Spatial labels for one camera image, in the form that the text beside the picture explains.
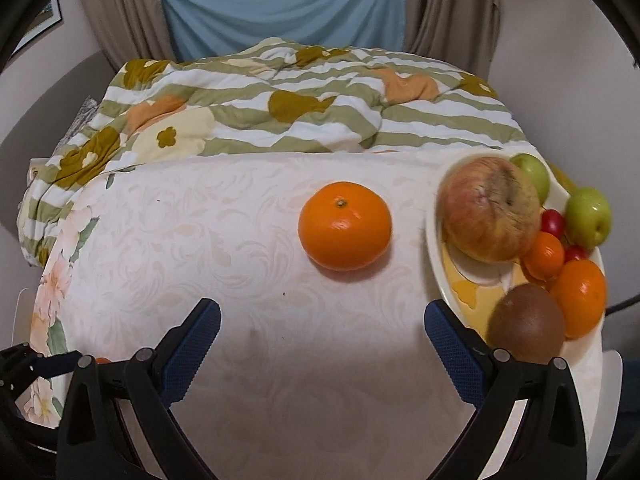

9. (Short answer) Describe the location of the green striped floral quilt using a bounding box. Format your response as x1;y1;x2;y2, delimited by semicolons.
17;37;529;267

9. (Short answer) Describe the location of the blue curtain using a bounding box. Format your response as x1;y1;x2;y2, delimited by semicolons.
155;0;407;62

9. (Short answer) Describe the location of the brown kiwi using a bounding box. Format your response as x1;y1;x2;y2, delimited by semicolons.
487;283;567;365

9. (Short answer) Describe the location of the white panel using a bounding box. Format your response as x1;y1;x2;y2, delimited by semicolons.
602;349;627;415

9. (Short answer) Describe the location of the cream oval plate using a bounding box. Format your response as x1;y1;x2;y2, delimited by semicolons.
424;152;609;362

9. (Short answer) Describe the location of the framed wall picture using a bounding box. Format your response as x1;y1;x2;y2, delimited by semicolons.
14;0;64;57

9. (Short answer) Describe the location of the cream floral bed sheet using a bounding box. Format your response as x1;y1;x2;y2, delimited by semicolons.
25;147;609;463

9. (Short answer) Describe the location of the small green apple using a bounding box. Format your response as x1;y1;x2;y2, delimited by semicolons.
509;153;551;206

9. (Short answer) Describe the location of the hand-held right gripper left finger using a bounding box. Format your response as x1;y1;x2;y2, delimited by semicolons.
56;298;222;480

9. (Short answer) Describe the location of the large green apple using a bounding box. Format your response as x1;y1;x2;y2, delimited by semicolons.
564;187;614;249

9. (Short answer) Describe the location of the beige curtain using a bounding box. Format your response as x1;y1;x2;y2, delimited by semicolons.
75;0;179;69
402;0;504;82

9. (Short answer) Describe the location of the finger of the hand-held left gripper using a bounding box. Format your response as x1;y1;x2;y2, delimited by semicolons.
31;351;84;381
0;343;47;392

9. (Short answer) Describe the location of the grey patterned pillow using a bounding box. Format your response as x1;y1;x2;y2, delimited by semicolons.
74;96;99;132

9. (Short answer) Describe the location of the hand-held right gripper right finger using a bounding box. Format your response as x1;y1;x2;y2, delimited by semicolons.
423;300;589;480

